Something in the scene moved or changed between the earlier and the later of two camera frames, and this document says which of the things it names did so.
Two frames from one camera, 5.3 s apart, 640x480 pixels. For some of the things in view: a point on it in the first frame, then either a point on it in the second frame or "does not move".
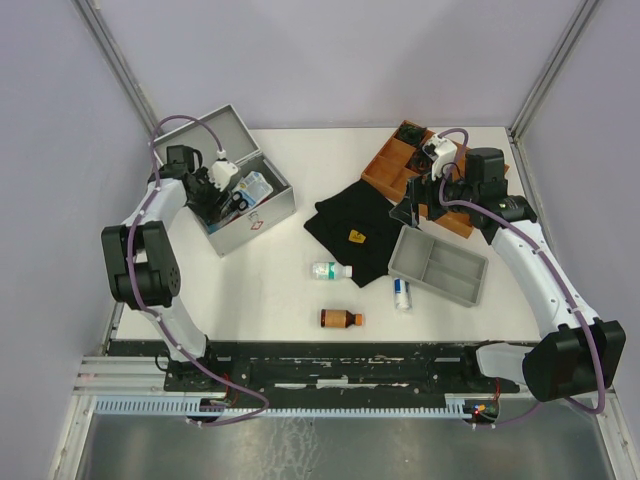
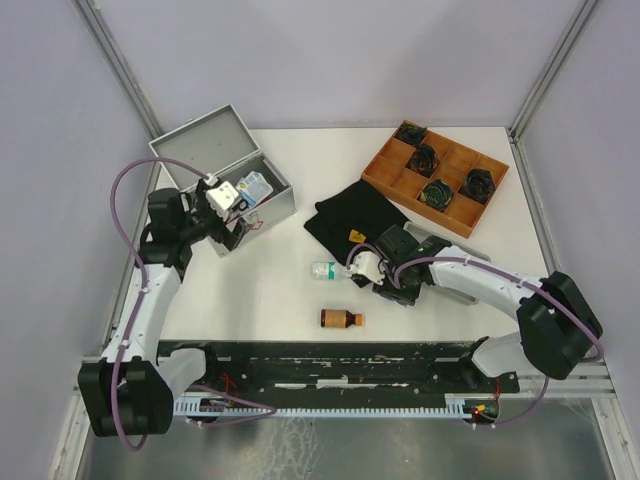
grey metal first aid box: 235,188 does not move
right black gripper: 420,190 to 405,298
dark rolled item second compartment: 420,162 does not move
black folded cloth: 357,225 does not move
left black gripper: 211,211 to 223,234
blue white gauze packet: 253,188 does not move
